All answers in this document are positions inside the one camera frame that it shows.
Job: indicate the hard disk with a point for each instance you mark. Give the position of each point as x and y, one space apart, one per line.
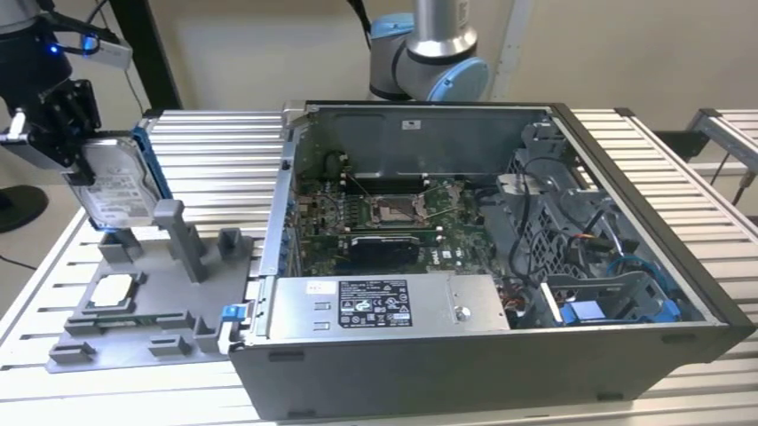
112 177

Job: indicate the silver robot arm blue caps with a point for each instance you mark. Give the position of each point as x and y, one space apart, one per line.
440 40

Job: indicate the metal disk bay cage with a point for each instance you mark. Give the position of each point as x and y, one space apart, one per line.
544 248

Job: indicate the black round stand base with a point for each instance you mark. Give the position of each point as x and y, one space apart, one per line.
24 206

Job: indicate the silver CPU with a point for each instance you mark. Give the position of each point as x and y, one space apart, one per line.
112 290

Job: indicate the grey plastic parts rack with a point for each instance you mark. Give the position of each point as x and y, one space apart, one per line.
171 284

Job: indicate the green RAM stick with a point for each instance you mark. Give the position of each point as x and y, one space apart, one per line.
148 318

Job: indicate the metal locking lever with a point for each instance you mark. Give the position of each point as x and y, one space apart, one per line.
360 185
447 199

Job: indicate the blue case latch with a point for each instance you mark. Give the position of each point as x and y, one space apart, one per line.
231 313

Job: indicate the black RAM slot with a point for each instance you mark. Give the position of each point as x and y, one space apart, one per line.
384 187
391 230
384 178

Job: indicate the CPU socket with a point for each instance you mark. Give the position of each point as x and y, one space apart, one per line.
393 210

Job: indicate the silver power supply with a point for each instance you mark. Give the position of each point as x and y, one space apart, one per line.
296 310

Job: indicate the green motherboard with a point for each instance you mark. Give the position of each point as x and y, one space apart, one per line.
462 222

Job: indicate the black open PC case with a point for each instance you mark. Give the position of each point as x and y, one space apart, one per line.
413 377

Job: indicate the blue plastic drive tray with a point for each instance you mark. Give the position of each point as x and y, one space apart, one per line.
583 313

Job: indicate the slatted metal side table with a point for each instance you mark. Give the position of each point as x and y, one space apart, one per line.
734 128

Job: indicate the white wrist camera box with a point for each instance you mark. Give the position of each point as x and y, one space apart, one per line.
112 53

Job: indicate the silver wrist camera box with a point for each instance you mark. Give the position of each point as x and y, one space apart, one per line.
29 151

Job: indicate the black metal post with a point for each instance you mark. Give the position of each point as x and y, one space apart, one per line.
149 57

